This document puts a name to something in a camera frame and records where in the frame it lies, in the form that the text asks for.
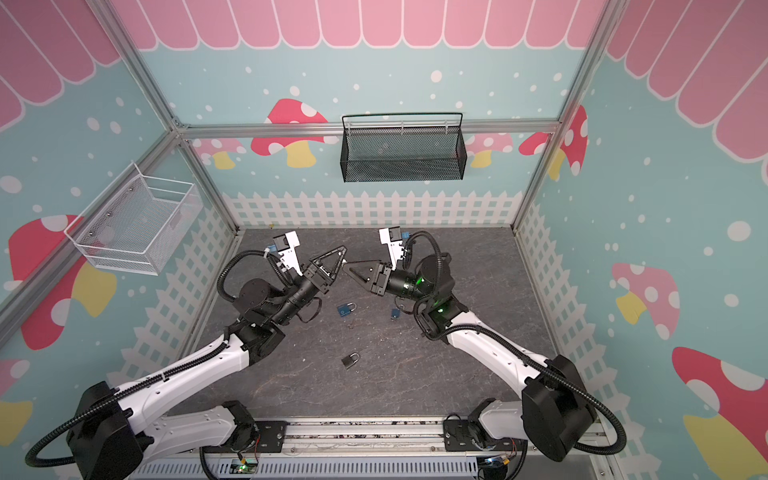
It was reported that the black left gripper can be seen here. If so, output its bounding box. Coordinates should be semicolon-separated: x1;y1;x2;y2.
271;246;348;327

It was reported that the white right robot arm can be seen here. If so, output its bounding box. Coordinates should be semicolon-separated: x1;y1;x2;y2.
343;231;628;462

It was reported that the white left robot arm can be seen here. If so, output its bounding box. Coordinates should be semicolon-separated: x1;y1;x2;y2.
25;246;347;479

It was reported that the dark grey padlock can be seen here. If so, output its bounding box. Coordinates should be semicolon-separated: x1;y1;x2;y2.
341;352;360;369

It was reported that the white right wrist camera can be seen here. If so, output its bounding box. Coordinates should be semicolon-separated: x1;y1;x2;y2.
379;226;409;270

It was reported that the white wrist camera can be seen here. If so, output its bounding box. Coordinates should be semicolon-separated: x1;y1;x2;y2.
379;226;409;270
268;231;302;275

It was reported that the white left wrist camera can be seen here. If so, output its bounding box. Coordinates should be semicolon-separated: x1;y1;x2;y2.
268;231;302;275

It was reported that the black wire mesh basket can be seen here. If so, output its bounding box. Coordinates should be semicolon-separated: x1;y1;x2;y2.
340;112;468;183

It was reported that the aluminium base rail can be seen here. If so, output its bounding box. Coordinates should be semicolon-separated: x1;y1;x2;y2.
128;416;624;479

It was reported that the white wire mesh basket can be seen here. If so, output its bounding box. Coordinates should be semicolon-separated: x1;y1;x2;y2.
64;163;203;276

